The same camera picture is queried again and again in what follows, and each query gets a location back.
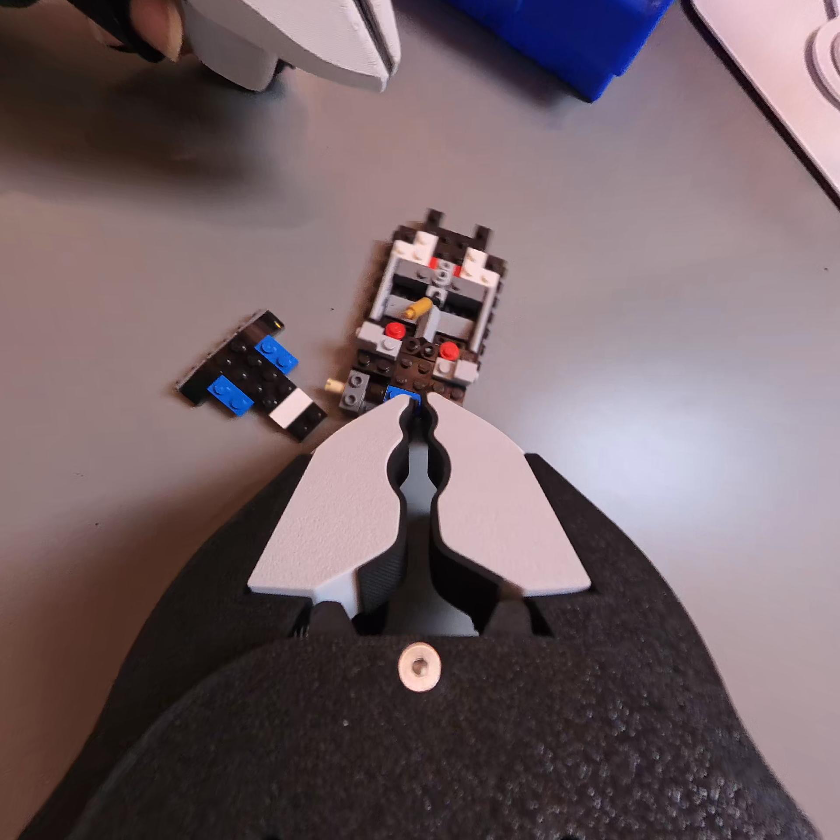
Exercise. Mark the lego car model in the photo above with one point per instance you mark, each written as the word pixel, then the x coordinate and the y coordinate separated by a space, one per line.
pixel 420 315

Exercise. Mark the black blue lego subassembly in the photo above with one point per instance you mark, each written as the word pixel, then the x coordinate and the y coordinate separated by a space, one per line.
pixel 243 361

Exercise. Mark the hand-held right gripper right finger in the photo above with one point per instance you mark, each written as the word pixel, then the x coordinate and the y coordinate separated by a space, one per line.
pixel 512 525

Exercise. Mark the blue plastic bin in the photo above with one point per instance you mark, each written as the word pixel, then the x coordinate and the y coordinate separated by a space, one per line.
pixel 578 40

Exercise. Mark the white book stand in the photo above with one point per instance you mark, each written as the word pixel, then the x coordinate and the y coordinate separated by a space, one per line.
pixel 775 79

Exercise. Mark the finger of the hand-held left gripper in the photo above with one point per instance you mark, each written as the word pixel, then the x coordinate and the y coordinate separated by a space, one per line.
pixel 383 33
pixel 322 33

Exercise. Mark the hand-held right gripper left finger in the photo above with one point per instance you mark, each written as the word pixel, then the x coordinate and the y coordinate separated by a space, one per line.
pixel 328 525

